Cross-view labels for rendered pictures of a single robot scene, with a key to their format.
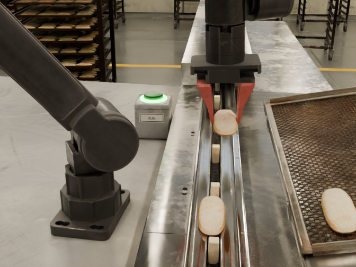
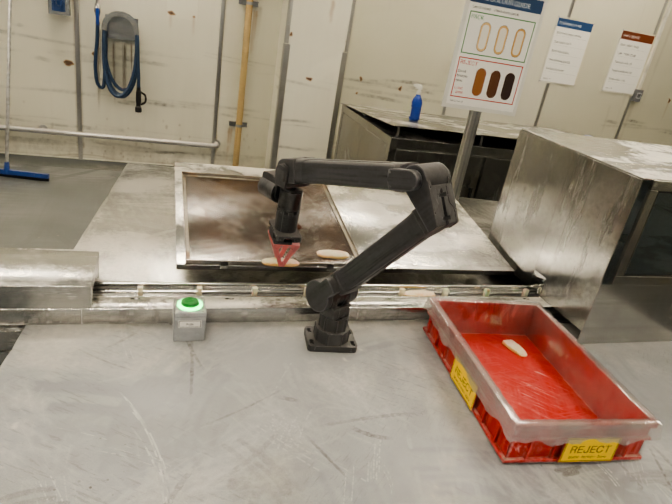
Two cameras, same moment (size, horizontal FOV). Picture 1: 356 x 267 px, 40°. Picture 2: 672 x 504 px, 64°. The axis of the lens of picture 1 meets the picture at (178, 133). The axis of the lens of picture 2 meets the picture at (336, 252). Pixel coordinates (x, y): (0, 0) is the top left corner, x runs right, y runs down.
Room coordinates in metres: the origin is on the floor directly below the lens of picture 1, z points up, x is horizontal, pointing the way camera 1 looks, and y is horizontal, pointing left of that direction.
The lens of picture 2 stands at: (1.12, 1.13, 1.55)
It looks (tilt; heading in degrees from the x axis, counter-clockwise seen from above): 24 degrees down; 245
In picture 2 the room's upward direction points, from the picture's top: 10 degrees clockwise
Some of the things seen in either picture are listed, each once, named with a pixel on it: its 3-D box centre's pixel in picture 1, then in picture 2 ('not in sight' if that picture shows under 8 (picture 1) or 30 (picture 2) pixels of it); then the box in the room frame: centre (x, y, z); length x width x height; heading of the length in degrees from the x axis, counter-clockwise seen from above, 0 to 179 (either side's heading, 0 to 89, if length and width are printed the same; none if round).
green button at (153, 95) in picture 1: (153, 97); (190, 304); (0.95, 0.05, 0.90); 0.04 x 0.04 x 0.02
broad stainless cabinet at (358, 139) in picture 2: not in sight; (472, 190); (-1.36, -2.05, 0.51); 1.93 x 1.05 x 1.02; 175
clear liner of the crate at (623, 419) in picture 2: not in sight; (523, 368); (0.24, 0.36, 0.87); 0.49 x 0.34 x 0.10; 80
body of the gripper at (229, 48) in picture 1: (224, 47); (286, 221); (0.71, -0.07, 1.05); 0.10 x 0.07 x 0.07; 86
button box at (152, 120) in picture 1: (155, 123); (188, 324); (0.95, 0.05, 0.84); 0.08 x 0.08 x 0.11; 85
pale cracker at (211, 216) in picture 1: (211, 212); not in sight; (0.58, -0.05, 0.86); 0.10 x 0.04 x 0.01; 175
